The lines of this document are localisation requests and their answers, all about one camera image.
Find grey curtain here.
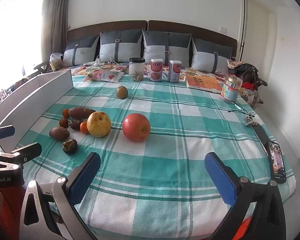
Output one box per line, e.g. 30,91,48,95
41,0,73,55

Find glass jar colourful label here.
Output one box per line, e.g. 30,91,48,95
220,74,243,102

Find white door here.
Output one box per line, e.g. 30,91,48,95
241,0,278,75

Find clear plastic bag of snacks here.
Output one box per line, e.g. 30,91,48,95
49,53,63,72

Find long sweet potato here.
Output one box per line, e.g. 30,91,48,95
68,107,96,120

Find red cloth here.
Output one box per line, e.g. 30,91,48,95
0,184,253,240

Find brown-green round fruit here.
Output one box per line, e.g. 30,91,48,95
116,86,128,99

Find can with orange label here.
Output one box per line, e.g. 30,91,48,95
150,59,164,83

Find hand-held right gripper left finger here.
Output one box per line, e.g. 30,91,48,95
19,152,102,240

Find black flat strip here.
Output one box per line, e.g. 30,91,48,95
252,125,272,155

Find white power strip with cables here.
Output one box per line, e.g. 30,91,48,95
82,54,120,69

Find pink snack bag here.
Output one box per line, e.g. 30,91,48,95
83,70,125,83

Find grey two-tone pillow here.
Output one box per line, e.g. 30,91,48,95
191,38,233,74
62,35,100,68
99,29,143,63
142,30,192,68

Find small purple sweet potato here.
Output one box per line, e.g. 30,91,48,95
49,126,71,140

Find black smartphone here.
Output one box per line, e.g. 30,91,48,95
267,140,287,184

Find red apple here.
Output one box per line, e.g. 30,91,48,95
122,113,151,142

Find brown headboard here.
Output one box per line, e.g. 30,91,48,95
66,20,238,63

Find brown handbag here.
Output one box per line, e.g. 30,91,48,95
227,60,268,90

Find orange labelled can right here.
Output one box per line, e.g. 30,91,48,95
168,60,182,83

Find dark wooden chair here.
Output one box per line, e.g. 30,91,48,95
25,61,52,78

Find black eyeglasses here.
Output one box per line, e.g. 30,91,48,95
227,101,250,117

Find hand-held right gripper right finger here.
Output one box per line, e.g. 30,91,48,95
204,151,287,240

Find orange book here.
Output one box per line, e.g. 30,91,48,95
184,74,223,92

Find yellow pear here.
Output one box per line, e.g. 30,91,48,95
87,111,112,138

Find window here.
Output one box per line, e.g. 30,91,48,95
0,0,48,100

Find clear jar black lid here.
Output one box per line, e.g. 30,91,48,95
129,58,146,82

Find metal hair clip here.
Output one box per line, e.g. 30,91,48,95
244,114,258,127

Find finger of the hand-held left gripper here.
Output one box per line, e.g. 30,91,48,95
0,125,15,143
11,142,42,170

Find white cardboard box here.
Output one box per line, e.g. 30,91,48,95
0,70,73,153

